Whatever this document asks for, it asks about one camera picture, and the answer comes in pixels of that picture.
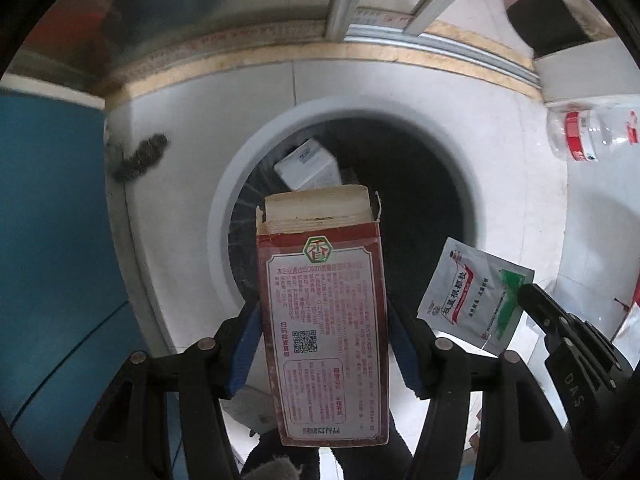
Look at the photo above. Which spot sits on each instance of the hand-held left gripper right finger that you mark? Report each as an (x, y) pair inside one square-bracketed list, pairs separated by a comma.
[(406, 357)]

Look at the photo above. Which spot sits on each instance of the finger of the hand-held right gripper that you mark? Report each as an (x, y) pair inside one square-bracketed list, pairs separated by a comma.
[(542, 312)]

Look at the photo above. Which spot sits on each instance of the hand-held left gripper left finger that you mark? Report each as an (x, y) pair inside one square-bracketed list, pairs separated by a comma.
[(247, 356)]

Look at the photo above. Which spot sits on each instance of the white green sachet packet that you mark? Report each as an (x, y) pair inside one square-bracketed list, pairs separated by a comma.
[(467, 295)]

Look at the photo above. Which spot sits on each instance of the red printed carton box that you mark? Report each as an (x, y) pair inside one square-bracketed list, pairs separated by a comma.
[(325, 330)]

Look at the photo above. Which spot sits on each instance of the round white trash bin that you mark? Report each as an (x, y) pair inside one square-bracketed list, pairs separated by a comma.
[(425, 170)]

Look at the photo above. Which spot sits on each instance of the black fuzzy slipper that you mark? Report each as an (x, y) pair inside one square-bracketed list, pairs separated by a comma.
[(372, 460), (277, 460)]

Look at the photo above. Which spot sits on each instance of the clear red-label plastic bottle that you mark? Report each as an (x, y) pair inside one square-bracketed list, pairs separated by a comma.
[(595, 130)]

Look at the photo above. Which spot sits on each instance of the white carton box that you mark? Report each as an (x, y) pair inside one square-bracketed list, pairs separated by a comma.
[(307, 165)]

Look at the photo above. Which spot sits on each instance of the blue panel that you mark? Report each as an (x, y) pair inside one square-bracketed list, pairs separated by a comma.
[(55, 260)]

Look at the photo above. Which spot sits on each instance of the aluminium sliding door frame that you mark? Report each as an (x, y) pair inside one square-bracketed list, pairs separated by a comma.
[(400, 20)]

